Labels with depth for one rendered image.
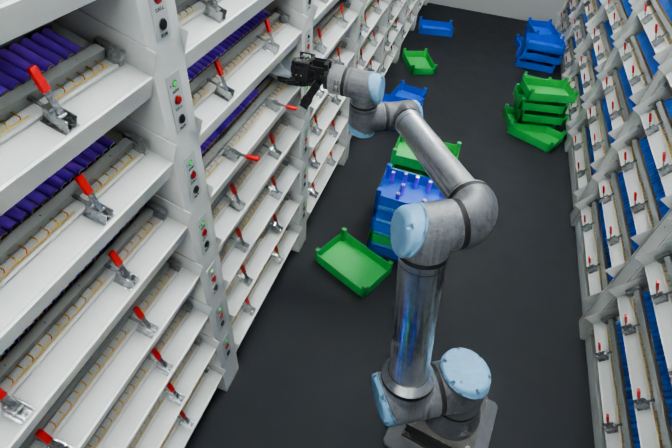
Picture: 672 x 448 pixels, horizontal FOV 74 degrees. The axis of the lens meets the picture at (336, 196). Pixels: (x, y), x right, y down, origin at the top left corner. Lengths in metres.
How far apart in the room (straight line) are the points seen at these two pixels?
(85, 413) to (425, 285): 0.74
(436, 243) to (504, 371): 1.10
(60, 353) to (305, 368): 1.08
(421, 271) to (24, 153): 0.76
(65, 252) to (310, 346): 1.23
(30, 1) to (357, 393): 1.55
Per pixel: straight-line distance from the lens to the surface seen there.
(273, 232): 1.78
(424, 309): 1.11
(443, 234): 0.97
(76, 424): 1.10
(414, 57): 3.93
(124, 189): 0.90
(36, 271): 0.82
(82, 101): 0.79
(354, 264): 2.11
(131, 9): 0.81
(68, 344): 0.95
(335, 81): 1.38
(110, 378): 1.12
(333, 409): 1.78
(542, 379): 2.05
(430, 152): 1.23
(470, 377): 1.43
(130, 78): 0.84
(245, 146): 1.28
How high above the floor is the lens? 1.66
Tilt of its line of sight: 43 degrees down
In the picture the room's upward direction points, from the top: 5 degrees clockwise
